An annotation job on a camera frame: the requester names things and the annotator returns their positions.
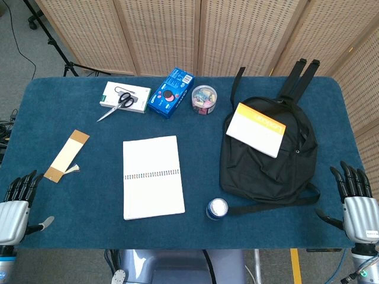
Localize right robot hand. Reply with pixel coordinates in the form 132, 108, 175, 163
314, 160, 379, 244

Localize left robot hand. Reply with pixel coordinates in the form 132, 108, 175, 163
0, 169, 55, 246

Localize brown and cream bookmark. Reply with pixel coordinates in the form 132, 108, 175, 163
43, 129, 91, 180

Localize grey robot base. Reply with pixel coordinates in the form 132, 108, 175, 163
104, 248, 246, 284

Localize white and orange book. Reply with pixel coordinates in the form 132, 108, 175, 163
226, 102, 287, 159

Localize blue table mat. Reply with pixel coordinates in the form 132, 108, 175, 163
0, 76, 365, 250

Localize black backpack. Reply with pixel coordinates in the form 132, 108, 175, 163
219, 59, 322, 216

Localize blue can with white lid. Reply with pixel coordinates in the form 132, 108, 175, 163
205, 197, 229, 221

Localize white spiral notebook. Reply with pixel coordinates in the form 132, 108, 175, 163
122, 135, 186, 221

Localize white product box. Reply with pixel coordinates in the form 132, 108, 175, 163
99, 81, 152, 114

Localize black tripod stand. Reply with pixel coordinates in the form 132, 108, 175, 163
23, 0, 111, 78

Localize clear jar of clips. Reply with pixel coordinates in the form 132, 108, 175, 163
191, 85, 218, 116

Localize blue cookie box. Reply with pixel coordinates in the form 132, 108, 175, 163
147, 67, 196, 120

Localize wooden folding screen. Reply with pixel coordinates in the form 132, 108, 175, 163
34, 0, 379, 188

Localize bundle of cables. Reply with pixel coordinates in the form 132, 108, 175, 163
0, 108, 18, 165

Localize black handled scissors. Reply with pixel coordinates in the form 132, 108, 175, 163
96, 92, 134, 122

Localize black floor cable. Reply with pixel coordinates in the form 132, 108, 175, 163
2, 0, 37, 81

